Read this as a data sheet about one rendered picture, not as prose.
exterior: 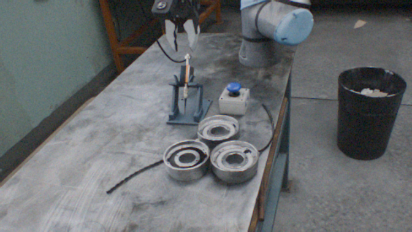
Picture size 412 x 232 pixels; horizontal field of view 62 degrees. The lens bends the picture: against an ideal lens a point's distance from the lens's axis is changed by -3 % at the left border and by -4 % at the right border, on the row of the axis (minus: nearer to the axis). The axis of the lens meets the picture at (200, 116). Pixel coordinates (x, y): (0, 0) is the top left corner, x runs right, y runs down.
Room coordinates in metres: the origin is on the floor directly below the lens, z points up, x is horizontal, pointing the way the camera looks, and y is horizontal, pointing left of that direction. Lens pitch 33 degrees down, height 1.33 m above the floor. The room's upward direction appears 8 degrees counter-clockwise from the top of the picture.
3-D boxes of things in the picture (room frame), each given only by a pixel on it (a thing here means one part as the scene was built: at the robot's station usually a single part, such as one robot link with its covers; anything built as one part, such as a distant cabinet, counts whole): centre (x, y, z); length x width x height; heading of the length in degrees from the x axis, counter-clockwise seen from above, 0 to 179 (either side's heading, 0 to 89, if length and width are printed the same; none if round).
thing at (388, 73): (1.53, -0.90, 0.21); 0.34 x 0.34 x 0.43
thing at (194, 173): (0.62, 0.04, 0.82); 0.10 x 0.10 x 0.04
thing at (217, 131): (0.71, -0.04, 0.82); 0.10 x 0.10 x 0.04
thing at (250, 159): (0.59, -0.06, 0.82); 0.08 x 0.08 x 0.02
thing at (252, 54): (1.16, -0.24, 0.85); 0.15 x 0.15 x 0.10
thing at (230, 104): (0.85, -0.10, 0.82); 0.08 x 0.07 x 0.05; 157
